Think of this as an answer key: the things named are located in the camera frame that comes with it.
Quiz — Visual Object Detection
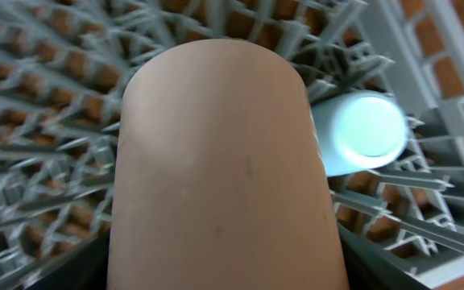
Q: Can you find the pink cup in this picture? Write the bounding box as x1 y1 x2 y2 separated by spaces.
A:
107 39 349 290

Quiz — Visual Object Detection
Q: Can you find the light blue cup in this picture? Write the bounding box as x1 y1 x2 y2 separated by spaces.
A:
311 90 408 177

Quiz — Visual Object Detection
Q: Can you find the grey dishwasher rack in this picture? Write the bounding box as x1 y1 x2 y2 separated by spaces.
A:
0 0 464 289

